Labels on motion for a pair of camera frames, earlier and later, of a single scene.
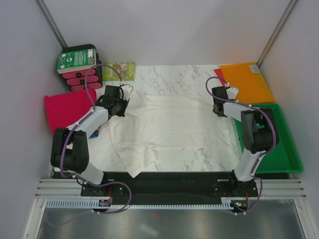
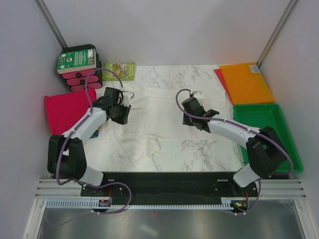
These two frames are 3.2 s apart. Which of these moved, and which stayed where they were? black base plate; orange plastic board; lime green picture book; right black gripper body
Moved: right black gripper body
Stayed: lime green picture book; orange plastic board; black base plate
